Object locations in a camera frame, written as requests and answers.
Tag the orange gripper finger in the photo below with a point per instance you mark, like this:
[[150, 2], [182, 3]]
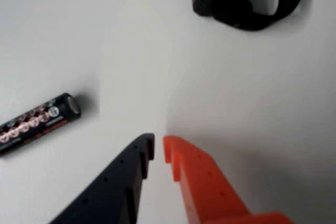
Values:
[[207, 187]]

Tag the black AAA battery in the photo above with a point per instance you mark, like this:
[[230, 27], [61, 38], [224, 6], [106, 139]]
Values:
[[34, 124]]

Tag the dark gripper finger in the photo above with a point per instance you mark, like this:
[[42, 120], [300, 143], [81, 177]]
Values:
[[113, 187]]

